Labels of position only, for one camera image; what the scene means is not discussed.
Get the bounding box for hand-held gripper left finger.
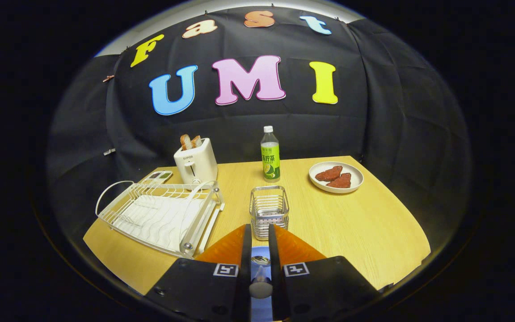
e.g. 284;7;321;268
145;224;253;322

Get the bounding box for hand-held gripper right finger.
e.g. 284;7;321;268
268;224;380;322

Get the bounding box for metal spoon with white handle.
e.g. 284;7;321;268
249;255;274;299

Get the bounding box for blue plate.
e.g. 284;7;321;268
251;245;274;322

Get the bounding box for metal wire basket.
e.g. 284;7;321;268
249;186;290;241

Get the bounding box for white wire dish rack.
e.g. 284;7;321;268
95;180;225;260

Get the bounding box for white plate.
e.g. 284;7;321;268
308;161;364;194

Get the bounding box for red meat slice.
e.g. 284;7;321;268
326;173;352;189
315;165;343;182

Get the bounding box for green label drink bottle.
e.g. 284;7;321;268
260;126;281;183

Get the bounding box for white toaster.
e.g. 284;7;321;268
173;138;218;185

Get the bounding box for white divided sauce tray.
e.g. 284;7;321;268
143;170;173;185

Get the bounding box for black backdrop cloth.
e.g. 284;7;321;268
46;5;473;251

